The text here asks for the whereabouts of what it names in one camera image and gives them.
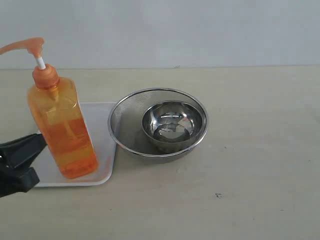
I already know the white rectangular plastic tray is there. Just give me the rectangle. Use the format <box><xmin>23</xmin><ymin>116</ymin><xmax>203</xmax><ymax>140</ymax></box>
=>
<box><xmin>31</xmin><ymin>102</ymin><xmax>116</xmax><ymax>188</ymax></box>

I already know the orange pump soap bottle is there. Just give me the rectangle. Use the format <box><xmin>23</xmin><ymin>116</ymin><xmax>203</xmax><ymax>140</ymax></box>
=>
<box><xmin>0</xmin><ymin>37</ymin><xmax>99</xmax><ymax>179</ymax></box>

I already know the steel mesh strainer basket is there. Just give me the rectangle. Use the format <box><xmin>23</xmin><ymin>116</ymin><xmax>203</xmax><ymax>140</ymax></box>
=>
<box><xmin>108</xmin><ymin>88</ymin><xmax>209</xmax><ymax>162</ymax></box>

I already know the small stainless steel bowl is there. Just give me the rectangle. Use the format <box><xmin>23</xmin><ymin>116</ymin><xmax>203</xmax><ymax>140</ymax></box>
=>
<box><xmin>141</xmin><ymin>100</ymin><xmax>205</xmax><ymax>149</ymax></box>

